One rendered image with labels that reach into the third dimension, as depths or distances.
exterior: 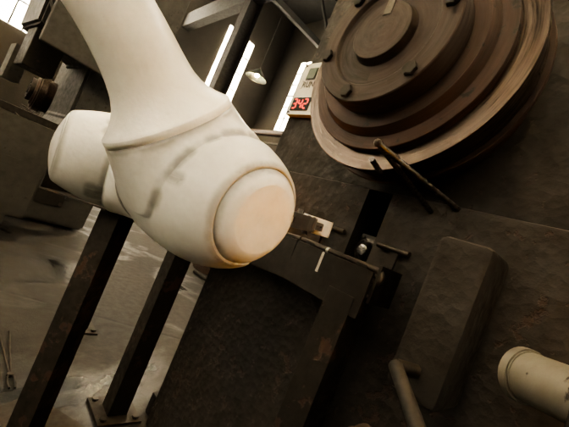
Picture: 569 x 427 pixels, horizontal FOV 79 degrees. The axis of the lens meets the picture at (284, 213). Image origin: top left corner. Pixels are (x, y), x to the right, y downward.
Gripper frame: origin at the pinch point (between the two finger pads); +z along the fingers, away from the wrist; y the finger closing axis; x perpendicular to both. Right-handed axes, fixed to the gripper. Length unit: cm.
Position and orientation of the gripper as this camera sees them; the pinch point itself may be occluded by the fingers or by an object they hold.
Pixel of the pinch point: (316, 225)
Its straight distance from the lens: 63.1
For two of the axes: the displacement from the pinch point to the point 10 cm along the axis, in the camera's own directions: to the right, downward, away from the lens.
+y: 6.4, 2.3, -7.3
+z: 7.0, 2.3, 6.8
